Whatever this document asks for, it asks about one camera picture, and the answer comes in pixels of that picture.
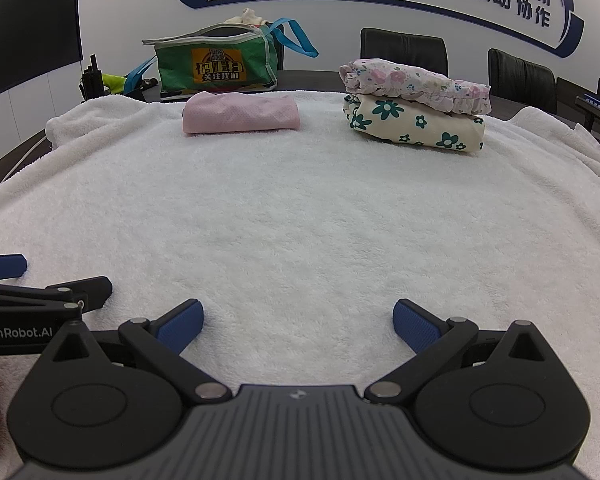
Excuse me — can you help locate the white cable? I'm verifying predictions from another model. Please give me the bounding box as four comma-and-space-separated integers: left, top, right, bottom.
7, 132, 52, 178

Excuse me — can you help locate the folded cream green-flower garment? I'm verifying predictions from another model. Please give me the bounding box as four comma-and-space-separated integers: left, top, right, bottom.
342, 94, 486, 153

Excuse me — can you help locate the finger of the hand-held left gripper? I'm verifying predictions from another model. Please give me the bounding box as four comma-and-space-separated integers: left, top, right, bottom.
45, 276, 113, 311
0, 254, 28, 281

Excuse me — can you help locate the black walkie-talkie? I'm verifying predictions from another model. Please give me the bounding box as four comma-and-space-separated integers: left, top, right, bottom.
81, 52, 106, 102

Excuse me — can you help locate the dark wall screen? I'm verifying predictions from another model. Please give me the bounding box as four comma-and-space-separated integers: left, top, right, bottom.
0, 0, 84, 107

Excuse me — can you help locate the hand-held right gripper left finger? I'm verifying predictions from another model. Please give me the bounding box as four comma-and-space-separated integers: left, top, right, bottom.
39, 299, 233, 403

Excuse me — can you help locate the pink and blue sleeveless top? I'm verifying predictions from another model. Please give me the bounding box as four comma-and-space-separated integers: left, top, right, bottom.
181, 91, 301, 135

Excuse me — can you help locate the cream cloth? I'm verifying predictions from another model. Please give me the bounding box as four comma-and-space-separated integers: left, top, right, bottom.
224, 8, 271, 28

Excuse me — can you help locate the green zip bag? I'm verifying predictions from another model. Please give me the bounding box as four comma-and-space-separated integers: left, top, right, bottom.
124, 17, 320, 98

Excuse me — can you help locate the white fluffy towel blanket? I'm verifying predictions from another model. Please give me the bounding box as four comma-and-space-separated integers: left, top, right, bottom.
0, 87, 600, 480

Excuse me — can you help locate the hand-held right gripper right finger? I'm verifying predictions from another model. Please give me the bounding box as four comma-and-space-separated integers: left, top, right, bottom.
365, 299, 563, 403

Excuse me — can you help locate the folded pink floral garment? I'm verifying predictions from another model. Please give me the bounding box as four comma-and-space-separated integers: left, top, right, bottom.
339, 58, 492, 116

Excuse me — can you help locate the black office chair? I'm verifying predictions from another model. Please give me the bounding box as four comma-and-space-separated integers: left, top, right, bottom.
360, 27, 449, 77
555, 76, 600, 117
487, 48, 559, 113

